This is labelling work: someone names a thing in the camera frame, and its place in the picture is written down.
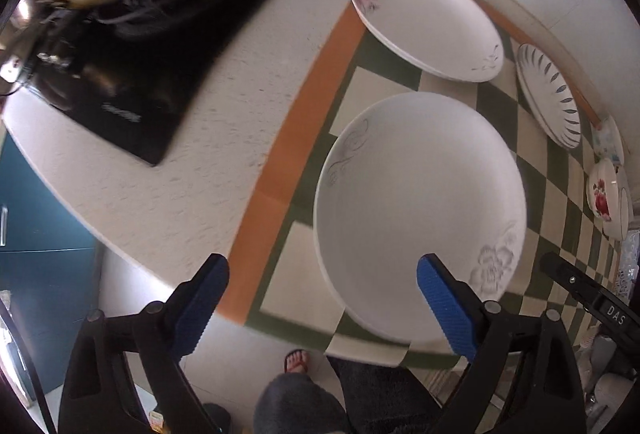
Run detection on white bowl red flower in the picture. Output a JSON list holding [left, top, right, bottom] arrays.
[[586, 158, 623, 241]]

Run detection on black induction cooktop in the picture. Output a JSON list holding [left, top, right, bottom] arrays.
[[1, 0, 265, 165]]

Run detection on white plate pink rose pattern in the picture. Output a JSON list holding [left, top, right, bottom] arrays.
[[352, 0, 504, 83]]

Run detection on white plate grey floral pattern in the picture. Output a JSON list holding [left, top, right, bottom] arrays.
[[314, 90, 526, 350]]

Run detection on green checkered orange-edged mat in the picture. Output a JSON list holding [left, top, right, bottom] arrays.
[[219, 7, 620, 369]]

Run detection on right white gloved hand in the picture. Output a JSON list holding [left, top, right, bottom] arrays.
[[577, 328, 634, 433]]

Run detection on white plate blue leaf rim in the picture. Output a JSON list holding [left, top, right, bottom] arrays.
[[515, 44, 582, 150]]

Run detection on blue cabinet door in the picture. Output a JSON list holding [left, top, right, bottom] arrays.
[[1, 136, 101, 393]]

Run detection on white bowl colourful dots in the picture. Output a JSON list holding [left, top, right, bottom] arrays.
[[592, 116, 625, 166]]

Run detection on foot in red sandal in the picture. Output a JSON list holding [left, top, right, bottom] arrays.
[[283, 348, 310, 374]]

